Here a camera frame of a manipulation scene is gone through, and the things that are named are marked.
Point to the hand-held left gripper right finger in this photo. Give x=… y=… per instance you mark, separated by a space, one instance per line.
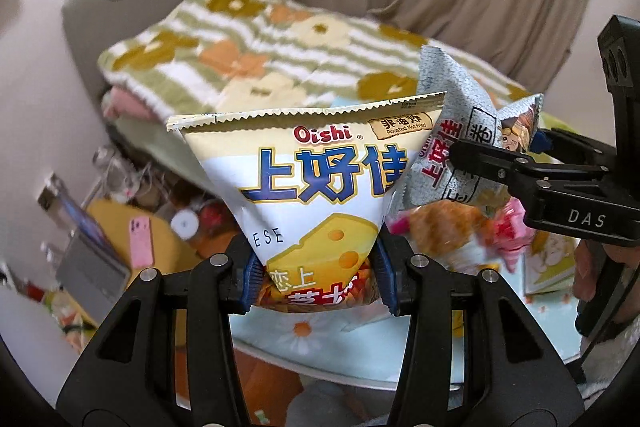
x=385 y=279

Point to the person's right hand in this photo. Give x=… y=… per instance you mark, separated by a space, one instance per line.
x=589 y=269

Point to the grey laptop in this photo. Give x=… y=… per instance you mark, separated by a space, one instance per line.
x=90 y=269

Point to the pink folded cloth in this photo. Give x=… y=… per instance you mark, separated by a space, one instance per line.
x=125 y=104

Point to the daisy print tablecloth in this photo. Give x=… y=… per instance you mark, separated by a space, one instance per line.
x=350 y=352

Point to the pink phone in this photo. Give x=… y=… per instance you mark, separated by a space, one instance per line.
x=141 y=241

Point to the orange snack packet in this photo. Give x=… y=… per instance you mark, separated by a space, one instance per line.
x=445 y=232

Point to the white cheese snack bag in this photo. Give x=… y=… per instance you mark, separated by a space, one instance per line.
x=310 y=167

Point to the grey snack bag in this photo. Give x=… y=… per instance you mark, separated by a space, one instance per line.
x=465 y=107

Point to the floral striped blanket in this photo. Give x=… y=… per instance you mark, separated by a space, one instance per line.
x=280 y=42

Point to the white round tape roll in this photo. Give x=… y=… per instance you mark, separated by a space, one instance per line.
x=184 y=223

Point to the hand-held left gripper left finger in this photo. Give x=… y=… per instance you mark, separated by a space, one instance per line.
x=248 y=286

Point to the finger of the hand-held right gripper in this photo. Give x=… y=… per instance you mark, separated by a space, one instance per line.
x=487 y=162
x=575 y=149

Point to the pink snack packet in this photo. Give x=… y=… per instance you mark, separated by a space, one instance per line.
x=507 y=232

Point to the yellow-green cardboard box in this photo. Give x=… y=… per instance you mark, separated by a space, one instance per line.
x=547 y=264

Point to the beige bed headboard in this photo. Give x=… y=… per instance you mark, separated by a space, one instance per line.
x=150 y=7

